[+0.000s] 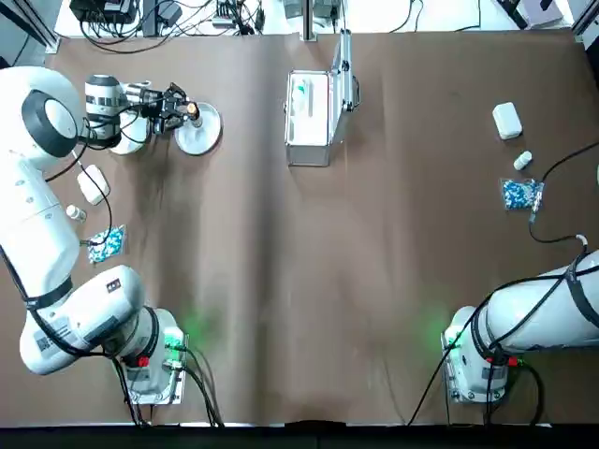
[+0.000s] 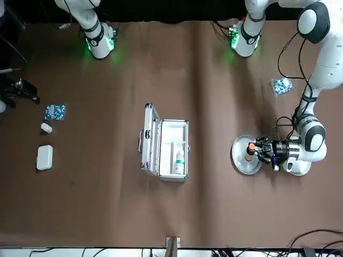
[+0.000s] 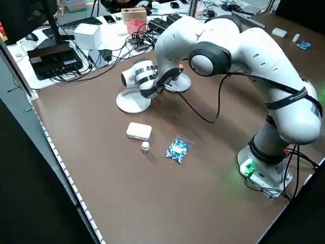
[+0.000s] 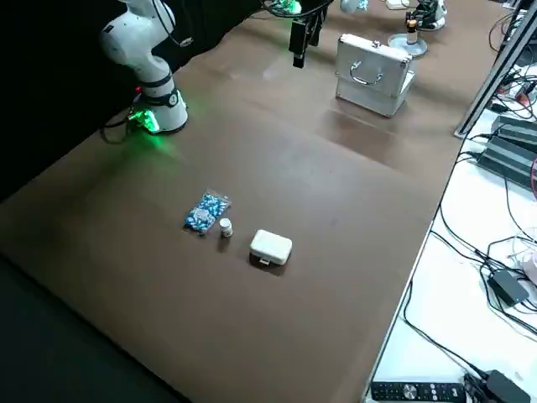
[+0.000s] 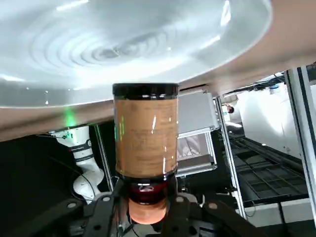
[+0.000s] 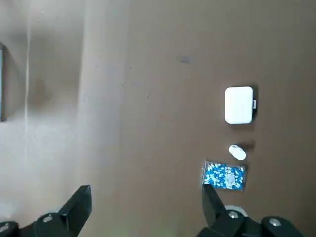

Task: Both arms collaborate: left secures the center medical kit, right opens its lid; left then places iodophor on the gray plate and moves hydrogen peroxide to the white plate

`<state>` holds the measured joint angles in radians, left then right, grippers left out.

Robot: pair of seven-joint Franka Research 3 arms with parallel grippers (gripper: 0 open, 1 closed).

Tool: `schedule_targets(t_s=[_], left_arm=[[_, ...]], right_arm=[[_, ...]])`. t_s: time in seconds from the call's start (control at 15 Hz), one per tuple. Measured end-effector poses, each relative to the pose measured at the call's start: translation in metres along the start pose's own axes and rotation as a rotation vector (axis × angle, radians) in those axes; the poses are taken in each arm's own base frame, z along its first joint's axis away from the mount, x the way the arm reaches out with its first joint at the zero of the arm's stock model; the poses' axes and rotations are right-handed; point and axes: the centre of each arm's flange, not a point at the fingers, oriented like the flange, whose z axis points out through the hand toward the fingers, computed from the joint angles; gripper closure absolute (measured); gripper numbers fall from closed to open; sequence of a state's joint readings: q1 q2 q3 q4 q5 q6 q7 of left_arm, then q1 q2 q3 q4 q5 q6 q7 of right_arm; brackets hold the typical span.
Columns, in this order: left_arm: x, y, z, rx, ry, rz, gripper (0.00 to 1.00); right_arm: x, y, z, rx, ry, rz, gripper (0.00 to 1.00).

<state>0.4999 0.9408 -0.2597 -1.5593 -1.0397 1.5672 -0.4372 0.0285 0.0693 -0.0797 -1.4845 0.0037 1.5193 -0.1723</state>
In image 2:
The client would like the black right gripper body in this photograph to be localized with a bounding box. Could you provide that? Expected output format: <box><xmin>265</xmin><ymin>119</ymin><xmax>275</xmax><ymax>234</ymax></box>
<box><xmin>0</xmin><ymin>84</ymin><xmax>17</xmax><ymax>104</ymax></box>

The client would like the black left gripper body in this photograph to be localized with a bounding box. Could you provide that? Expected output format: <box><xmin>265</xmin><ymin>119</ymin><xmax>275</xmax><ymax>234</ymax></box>
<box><xmin>270</xmin><ymin>140</ymin><xmax>289</xmax><ymax>158</ymax></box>

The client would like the white hydrogen peroxide bottle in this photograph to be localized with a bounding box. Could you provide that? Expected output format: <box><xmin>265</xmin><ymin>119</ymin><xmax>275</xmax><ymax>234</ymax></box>
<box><xmin>174</xmin><ymin>149</ymin><xmax>185</xmax><ymax>175</ymax></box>

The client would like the silver aluminium medical kit case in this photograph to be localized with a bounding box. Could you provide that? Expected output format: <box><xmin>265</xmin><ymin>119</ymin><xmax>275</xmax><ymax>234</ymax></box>
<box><xmin>138</xmin><ymin>103</ymin><xmax>190</xmax><ymax>183</ymax></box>

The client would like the gray rimmed round plate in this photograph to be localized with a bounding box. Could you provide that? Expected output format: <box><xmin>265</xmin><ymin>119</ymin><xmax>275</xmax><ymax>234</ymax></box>
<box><xmin>231</xmin><ymin>134</ymin><xmax>265</xmax><ymax>175</ymax></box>

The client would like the blue white capsule bag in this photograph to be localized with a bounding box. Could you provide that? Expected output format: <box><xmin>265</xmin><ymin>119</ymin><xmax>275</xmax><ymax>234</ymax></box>
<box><xmin>43</xmin><ymin>103</ymin><xmax>67</xmax><ymax>122</ymax></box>
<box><xmin>270</xmin><ymin>77</ymin><xmax>294</xmax><ymax>96</ymax></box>

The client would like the white plastic box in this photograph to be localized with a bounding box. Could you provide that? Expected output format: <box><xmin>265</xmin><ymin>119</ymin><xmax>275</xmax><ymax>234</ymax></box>
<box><xmin>36</xmin><ymin>144</ymin><xmax>54</xmax><ymax>171</ymax></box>

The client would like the black left arm connector cable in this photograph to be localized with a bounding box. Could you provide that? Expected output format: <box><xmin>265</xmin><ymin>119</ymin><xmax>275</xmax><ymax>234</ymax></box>
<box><xmin>277</xmin><ymin>25</ymin><xmax>316</xmax><ymax>84</ymax></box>

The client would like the black left base cable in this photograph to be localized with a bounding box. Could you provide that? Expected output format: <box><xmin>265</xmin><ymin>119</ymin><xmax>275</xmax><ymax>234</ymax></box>
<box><xmin>213</xmin><ymin>20</ymin><xmax>234</xmax><ymax>38</ymax></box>

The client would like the aluminium frame post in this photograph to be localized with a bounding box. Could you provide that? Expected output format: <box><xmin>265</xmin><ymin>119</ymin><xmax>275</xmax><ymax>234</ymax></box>
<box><xmin>165</xmin><ymin>237</ymin><xmax>181</xmax><ymax>257</ymax></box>

